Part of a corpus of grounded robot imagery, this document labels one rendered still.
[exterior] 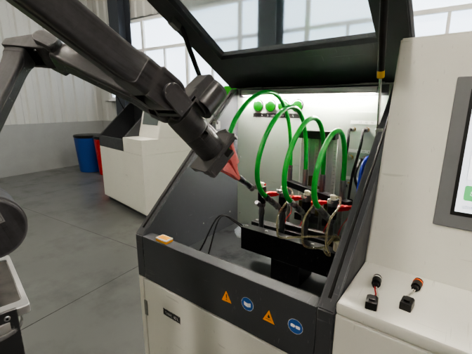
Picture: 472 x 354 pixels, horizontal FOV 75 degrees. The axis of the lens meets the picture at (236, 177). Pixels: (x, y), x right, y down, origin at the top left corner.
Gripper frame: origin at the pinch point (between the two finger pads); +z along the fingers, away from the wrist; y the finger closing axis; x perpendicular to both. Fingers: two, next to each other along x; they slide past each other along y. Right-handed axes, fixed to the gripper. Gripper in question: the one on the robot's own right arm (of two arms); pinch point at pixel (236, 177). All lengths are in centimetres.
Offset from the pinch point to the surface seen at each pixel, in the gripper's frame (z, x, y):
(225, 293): 26.5, 7.6, -22.4
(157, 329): 40, 38, -47
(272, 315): 29.0, -6.6, -19.7
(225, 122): 19, 54, 33
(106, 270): 99, 203, -70
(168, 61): 102, 545, 259
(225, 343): 38, 8, -34
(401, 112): 18.4, -16.5, 39.0
